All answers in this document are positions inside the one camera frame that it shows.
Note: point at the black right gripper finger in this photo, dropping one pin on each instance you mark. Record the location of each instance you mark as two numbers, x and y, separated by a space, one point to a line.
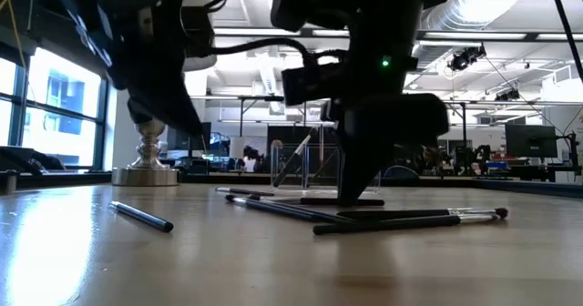
360 169

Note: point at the black background rig frame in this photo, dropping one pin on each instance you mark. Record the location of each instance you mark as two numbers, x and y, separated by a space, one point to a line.
259 98
463 124

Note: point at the clear acrylic brush organizer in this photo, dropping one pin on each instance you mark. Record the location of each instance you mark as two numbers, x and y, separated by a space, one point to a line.
306 178

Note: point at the small white lampshade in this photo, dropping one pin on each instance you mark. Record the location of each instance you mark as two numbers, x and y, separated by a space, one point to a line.
237 147

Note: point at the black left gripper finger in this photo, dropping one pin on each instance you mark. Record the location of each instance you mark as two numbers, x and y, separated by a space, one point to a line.
182 112
145 110

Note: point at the black computer monitor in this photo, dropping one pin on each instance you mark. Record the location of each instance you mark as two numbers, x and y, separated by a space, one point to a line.
182 139
530 141

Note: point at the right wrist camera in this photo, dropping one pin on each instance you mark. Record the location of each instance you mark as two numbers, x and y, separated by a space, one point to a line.
314 85

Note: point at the black hanging camera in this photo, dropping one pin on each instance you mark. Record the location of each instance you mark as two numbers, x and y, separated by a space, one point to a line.
460 61
508 95

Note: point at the black background robot equipment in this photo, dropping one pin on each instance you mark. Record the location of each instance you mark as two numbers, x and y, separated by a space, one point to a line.
480 153

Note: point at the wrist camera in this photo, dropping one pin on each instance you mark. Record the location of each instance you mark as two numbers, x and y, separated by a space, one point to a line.
314 85
198 28

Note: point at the grey metal post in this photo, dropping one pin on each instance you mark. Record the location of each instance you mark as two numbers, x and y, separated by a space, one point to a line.
8 180

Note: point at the blue chair back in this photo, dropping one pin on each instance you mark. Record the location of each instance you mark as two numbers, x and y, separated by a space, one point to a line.
403 173

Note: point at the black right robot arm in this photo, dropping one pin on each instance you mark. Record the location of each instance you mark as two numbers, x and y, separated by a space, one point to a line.
387 33

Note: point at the rig beam with light strips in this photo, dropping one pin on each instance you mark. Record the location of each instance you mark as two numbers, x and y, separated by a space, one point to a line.
478 35

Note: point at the black aluminium table frame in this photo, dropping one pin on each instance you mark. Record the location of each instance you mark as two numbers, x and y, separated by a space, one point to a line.
228 179

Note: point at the window with dark frame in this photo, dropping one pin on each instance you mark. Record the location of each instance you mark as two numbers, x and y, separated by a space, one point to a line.
64 92

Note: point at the table lamp with white shade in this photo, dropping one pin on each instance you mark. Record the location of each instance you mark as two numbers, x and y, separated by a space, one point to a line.
148 156

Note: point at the black curved object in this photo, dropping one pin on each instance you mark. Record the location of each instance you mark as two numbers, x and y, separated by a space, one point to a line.
23 158

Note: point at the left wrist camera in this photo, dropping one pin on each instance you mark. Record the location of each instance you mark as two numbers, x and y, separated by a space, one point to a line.
198 28

